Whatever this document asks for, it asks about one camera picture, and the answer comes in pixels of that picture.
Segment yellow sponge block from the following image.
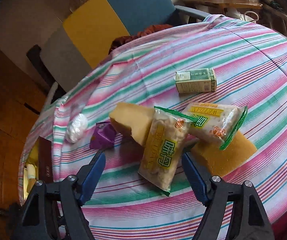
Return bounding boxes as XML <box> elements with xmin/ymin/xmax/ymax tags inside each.
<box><xmin>109</xmin><ymin>102</ymin><xmax>155</xmax><ymax>147</ymax></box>
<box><xmin>191</xmin><ymin>131</ymin><xmax>257</xmax><ymax>177</ymax></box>

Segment purple snack packet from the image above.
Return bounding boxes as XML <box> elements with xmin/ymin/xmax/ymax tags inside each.
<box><xmin>89</xmin><ymin>121</ymin><xmax>116</xmax><ymax>150</ymax></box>

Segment white plastic bag ball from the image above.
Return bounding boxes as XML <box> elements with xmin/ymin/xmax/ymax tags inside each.
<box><xmin>66</xmin><ymin>113</ymin><xmax>88</xmax><ymax>144</ymax></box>

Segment green cracker packet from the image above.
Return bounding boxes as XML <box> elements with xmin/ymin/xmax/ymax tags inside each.
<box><xmin>182</xmin><ymin>102</ymin><xmax>248</xmax><ymax>150</ymax></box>
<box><xmin>138</xmin><ymin>106</ymin><xmax>197</xmax><ymax>196</ymax></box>

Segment small green carton box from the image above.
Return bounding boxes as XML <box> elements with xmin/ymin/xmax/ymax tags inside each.
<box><xmin>175</xmin><ymin>68</ymin><xmax>217</xmax><ymax>94</ymax></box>

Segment white tube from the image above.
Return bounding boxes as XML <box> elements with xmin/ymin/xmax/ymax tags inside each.
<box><xmin>26</xmin><ymin>164</ymin><xmax>37</xmax><ymax>193</ymax></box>

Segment gold red storage box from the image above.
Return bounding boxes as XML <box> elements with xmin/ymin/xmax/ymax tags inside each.
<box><xmin>23</xmin><ymin>137</ymin><xmax>53</xmax><ymax>200</ymax></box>

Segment striped pink green bedsheet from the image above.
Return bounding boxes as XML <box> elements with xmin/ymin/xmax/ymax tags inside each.
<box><xmin>19</xmin><ymin>15</ymin><xmax>287</xmax><ymax>239</ymax></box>

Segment dark red cloth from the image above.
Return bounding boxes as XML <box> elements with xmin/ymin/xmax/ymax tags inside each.
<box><xmin>108</xmin><ymin>23</ymin><xmax>174</xmax><ymax>54</ymax></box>

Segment wooden side table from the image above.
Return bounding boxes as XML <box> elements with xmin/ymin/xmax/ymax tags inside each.
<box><xmin>183</xmin><ymin>0</ymin><xmax>262</xmax><ymax>10</ymax></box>

